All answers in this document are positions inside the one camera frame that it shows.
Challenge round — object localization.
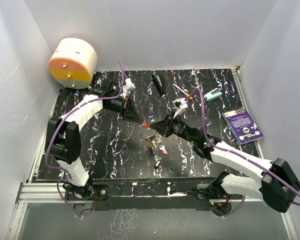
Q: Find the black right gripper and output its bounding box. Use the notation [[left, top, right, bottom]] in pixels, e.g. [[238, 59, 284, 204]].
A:
[[150, 110, 197, 145]]

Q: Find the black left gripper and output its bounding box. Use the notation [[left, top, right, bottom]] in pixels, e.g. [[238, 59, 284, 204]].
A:
[[105, 96, 143, 125]]

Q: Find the red key with silver blade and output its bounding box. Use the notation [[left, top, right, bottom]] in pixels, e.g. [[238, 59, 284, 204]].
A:
[[142, 122, 149, 128]]

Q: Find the metal keyring with keys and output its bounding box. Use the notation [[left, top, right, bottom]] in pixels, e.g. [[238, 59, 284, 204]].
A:
[[140, 132, 157, 153]]

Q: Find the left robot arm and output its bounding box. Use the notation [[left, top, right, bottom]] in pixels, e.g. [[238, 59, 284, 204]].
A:
[[45, 78, 144, 200]]

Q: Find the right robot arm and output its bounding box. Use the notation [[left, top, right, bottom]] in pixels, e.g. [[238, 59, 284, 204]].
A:
[[150, 113, 300, 213]]

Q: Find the red tag key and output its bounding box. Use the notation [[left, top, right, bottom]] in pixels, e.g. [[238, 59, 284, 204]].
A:
[[159, 145, 168, 155]]

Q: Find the black key tag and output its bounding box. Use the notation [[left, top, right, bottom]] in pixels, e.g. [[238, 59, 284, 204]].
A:
[[154, 160, 161, 169]]

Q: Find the black stapler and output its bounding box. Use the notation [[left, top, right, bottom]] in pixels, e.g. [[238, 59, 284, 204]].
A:
[[152, 74, 167, 96]]

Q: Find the light blue stapler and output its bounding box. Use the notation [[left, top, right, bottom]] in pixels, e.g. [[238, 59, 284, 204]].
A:
[[203, 88, 222, 102]]

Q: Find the white round drawer cabinet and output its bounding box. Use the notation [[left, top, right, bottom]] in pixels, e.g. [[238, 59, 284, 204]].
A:
[[48, 37, 98, 89]]

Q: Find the purple booklet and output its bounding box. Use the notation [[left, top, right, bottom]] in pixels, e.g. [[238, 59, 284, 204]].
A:
[[222, 107, 264, 145]]

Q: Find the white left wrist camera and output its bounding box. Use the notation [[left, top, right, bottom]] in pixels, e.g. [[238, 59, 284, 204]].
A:
[[122, 78, 136, 99]]

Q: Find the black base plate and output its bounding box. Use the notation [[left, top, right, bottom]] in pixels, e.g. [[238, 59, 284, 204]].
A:
[[59, 181, 242, 212]]

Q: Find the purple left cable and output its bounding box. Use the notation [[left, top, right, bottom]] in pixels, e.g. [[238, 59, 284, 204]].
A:
[[44, 59, 130, 218]]

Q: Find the purple cable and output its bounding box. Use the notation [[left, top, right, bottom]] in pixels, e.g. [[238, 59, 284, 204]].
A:
[[44, 59, 130, 218], [188, 87, 300, 217]]

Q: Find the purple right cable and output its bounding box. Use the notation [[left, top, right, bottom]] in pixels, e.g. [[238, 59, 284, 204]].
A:
[[188, 87, 300, 217]]

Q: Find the aluminium frame rail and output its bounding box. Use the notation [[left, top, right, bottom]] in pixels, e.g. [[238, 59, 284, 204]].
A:
[[16, 181, 288, 204]]

